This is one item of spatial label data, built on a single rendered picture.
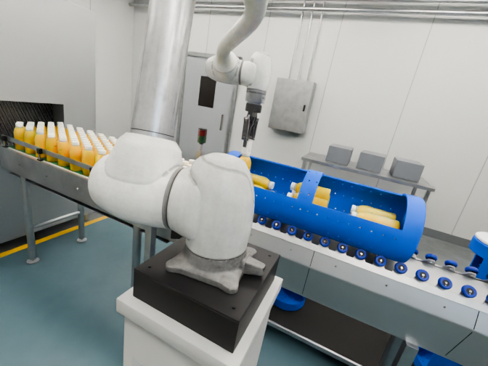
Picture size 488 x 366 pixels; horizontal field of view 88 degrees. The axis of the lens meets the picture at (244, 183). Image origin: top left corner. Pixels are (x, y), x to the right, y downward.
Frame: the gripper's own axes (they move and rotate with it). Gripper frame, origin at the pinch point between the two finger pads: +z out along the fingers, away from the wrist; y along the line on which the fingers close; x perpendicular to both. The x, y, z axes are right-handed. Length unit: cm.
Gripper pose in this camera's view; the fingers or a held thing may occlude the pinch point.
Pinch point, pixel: (246, 147)
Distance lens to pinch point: 122.3
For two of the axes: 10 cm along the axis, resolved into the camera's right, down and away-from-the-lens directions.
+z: -1.7, 9.4, 3.0
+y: 4.1, -2.1, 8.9
